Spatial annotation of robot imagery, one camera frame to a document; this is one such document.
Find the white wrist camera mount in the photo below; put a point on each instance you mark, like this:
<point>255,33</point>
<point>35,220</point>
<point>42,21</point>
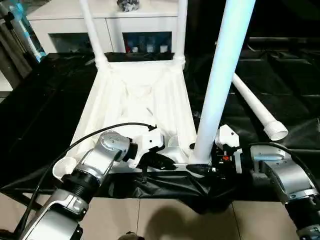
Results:
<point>150,140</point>
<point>227,135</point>

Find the white plastic table leg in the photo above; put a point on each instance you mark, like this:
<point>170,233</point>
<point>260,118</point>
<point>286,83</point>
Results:
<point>93,32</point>
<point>182,32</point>
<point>252,100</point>
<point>222,75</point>

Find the white pole with blue ribbon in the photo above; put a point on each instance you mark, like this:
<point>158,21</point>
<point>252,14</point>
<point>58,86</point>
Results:
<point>30,40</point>

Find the black glossy mat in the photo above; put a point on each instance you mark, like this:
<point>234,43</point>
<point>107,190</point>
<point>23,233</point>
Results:
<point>175,185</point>

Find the white plastic table top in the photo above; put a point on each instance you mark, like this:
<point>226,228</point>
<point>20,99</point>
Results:
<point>137,82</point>

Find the bag of black parts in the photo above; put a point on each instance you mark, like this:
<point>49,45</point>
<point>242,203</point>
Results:
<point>128,5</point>

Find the red bottle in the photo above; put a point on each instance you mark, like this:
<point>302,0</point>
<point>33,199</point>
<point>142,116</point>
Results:
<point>128,48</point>

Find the black metal folding frame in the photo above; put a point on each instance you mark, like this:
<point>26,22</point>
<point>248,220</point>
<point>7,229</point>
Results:
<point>22,200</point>

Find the grey tripod stand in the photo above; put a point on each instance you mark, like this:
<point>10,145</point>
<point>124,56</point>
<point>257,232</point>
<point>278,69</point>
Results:
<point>12,50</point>

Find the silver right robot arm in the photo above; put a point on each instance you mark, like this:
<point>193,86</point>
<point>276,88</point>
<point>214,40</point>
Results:
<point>287,170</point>

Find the white sideboard cabinet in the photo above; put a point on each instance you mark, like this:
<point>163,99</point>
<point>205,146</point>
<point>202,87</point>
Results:
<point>62,25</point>

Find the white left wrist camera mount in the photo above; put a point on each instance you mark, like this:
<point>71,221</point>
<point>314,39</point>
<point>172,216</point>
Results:
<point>150,140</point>

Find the small white jar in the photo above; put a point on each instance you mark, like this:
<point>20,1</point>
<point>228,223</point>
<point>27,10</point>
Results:
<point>149,48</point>
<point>163,48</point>
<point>135,49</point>

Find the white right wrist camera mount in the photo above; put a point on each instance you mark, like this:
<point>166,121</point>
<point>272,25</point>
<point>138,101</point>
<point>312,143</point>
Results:
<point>227,135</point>

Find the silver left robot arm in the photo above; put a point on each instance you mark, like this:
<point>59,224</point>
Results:
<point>100,157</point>

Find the long black bar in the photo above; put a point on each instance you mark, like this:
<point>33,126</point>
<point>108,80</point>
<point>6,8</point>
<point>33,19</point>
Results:
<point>285,39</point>

